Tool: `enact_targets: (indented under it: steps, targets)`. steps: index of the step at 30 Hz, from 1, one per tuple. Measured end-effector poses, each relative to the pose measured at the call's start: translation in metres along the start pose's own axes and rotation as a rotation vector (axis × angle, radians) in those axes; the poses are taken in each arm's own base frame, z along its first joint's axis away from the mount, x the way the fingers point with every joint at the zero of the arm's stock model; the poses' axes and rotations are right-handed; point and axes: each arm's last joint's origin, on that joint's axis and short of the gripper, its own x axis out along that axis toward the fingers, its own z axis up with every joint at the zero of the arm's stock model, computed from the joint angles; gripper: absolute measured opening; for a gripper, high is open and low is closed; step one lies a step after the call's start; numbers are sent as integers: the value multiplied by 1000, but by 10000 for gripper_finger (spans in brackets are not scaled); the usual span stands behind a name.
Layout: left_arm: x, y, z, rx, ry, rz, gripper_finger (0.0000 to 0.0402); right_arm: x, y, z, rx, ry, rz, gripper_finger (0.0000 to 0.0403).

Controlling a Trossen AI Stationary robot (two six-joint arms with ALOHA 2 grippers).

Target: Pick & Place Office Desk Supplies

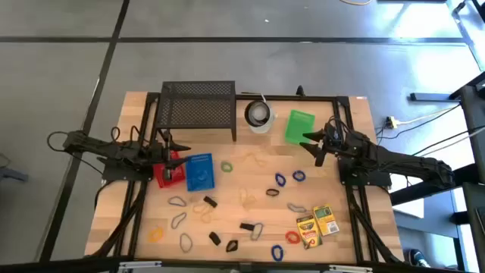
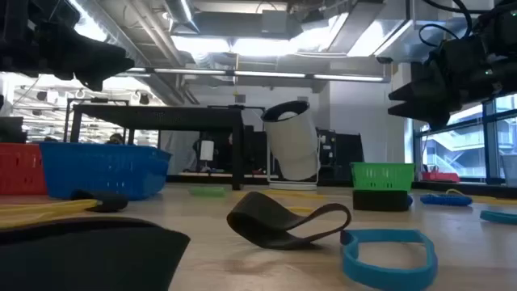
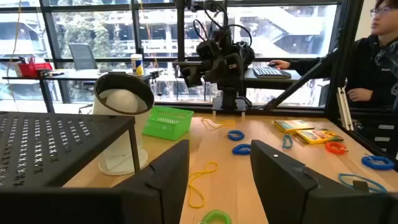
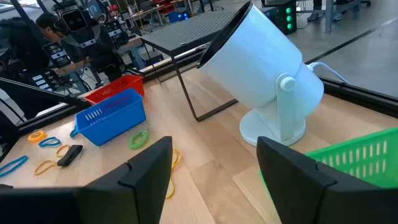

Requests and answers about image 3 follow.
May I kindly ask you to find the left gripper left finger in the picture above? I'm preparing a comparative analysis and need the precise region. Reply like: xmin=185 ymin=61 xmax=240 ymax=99
xmin=0 ymin=139 xmax=191 ymax=224

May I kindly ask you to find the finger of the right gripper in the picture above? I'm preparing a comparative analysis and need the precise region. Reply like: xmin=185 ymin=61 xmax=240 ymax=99
xmin=206 ymin=54 xmax=244 ymax=84
xmin=181 ymin=64 xmax=205 ymax=88

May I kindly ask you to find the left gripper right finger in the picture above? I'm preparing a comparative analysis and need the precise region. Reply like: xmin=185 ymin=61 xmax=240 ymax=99
xmin=249 ymin=139 xmax=398 ymax=224

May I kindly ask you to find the large light blue rubber band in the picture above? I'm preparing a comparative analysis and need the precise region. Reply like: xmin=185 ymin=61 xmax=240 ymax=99
xmin=338 ymin=173 xmax=388 ymax=194

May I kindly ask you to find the small light blue rubber band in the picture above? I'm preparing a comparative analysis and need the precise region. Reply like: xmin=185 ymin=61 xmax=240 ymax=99
xmin=282 ymin=134 xmax=294 ymax=150

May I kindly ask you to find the yellow rubber band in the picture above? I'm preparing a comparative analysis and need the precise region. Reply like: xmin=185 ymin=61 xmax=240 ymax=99
xmin=187 ymin=161 xmax=220 ymax=209
xmin=200 ymin=116 xmax=237 ymax=131

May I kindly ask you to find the green plastic basket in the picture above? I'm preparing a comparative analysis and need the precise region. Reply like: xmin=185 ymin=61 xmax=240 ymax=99
xmin=142 ymin=106 xmax=195 ymax=141

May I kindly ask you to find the orange coil wristband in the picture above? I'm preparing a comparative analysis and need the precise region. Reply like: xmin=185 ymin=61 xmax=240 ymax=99
xmin=325 ymin=141 xmax=349 ymax=156

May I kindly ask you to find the yellow crayon box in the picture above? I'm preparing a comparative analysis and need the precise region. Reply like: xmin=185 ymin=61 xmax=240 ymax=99
xmin=295 ymin=128 xmax=345 ymax=145

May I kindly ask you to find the blue coil wristband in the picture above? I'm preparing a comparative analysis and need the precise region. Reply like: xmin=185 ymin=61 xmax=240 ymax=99
xmin=361 ymin=154 xmax=396 ymax=171
xmin=231 ymin=143 xmax=252 ymax=156
xmin=227 ymin=129 xmax=246 ymax=142

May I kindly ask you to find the yellow green pencil box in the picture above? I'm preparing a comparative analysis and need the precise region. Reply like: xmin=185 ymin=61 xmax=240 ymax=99
xmin=273 ymin=119 xmax=315 ymax=134

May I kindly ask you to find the green coil wristband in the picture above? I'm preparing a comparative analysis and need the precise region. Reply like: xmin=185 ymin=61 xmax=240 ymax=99
xmin=198 ymin=209 xmax=233 ymax=224

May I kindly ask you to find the grey office chair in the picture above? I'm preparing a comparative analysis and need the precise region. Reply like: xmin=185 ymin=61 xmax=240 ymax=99
xmin=67 ymin=42 xmax=100 ymax=114

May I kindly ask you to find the black computer keyboard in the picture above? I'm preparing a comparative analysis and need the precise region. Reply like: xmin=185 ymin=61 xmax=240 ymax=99
xmin=252 ymin=65 xmax=292 ymax=80

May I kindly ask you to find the white cylindrical lamp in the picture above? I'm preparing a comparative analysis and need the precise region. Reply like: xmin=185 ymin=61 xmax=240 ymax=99
xmin=92 ymin=72 xmax=155 ymax=177

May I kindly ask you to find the white wipes canister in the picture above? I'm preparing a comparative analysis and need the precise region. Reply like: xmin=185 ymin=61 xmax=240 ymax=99
xmin=130 ymin=53 xmax=145 ymax=77

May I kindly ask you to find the black perforated metal shelf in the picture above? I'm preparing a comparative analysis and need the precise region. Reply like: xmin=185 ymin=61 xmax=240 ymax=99
xmin=0 ymin=111 xmax=141 ymax=189

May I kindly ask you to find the person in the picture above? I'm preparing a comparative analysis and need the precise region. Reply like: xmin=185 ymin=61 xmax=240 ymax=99
xmin=268 ymin=0 xmax=398 ymax=110

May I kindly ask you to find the red storage bin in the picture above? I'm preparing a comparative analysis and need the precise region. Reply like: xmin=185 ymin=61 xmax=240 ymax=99
xmin=17 ymin=56 xmax=53 ymax=78

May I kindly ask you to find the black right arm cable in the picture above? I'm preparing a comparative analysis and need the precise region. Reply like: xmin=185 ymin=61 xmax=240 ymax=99
xmin=192 ymin=0 xmax=253 ymax=47

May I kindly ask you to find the silver aluminium bracket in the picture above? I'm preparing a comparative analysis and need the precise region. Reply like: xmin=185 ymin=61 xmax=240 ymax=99
xmin=336 ymin=86 xmax=354 ymax=132

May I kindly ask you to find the black window frame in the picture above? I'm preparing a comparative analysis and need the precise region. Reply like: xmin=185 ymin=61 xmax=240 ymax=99
xmin=0 ymin=0 xmax=346 ymax=110

